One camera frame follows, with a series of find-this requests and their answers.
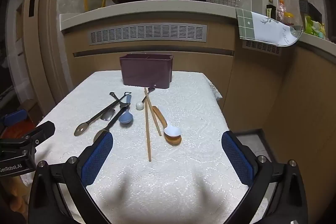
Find metal slotted spoon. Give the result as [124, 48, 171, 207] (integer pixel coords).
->
[74, 92, 124, 137]

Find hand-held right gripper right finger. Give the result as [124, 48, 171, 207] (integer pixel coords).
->
[221, 131, 308, 224]

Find brown wooden spoon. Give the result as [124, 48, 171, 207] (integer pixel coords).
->
[152, 106, 182, 146]

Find black-handled metal spoon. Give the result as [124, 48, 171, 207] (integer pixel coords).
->
[93, 105, 130, 143]

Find wooden chopstick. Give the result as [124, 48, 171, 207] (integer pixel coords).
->
[144, 89, 162, 136]
[143, 87, 152, 162]

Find purple plastic utensil holder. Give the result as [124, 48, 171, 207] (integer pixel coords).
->
[119, 54, 174, 89]

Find beige counter ledge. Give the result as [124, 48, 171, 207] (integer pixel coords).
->
[59, 0, 238, 32]

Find orange wrapped bottle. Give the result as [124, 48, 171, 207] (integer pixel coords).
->
[278, 0, 286, 22]

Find black perforated container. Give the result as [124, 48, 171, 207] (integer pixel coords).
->
[299, 0, 323, 22]

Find green plastic items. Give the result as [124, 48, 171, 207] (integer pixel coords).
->
[304, 16, 326, 38]

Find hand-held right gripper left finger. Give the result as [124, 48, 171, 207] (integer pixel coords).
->
[28, 132, 114, 224]

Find blue plastic spoon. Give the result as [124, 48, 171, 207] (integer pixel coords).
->
[118, 94, 133, 125]

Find short grey vent grille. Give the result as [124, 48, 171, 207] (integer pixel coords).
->
[243, 39, 283, 55]

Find green and white towel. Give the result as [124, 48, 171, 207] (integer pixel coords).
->
[235, 8, 304, 47]

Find white ball-tipped stirrer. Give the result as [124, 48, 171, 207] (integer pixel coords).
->
[136, 87, 155, 110]

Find long grey vent grille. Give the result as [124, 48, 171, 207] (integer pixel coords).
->
[88, 22, 208, 46]

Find white lace tablecloth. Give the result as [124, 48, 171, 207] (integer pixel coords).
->
[20, 70, 266, 224]

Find dark bottle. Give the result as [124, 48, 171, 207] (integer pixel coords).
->
[266, 4, 276, 20]

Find white plastic spoon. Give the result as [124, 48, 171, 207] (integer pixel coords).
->
[157, 108, 182, 138]

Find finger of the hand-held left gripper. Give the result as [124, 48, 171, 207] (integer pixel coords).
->
[24, 121, 56, 151]
[0, 109, 29, 130]

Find metal shovel-shaped spoon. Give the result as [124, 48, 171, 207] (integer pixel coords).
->
[100, 91, 132, 121]

